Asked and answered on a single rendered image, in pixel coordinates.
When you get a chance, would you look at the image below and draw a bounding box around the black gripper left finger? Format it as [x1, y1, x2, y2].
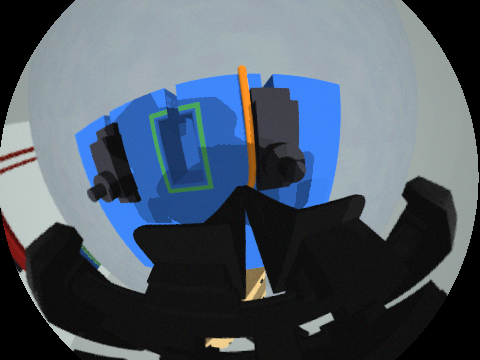
[132, 187, 247, 299]

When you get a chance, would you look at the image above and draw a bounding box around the blue rectangular platform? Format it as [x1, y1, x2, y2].
[75, 73, 341, 268]

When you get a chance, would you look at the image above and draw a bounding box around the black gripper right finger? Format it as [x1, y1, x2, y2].
[243, 185, 365, 295]

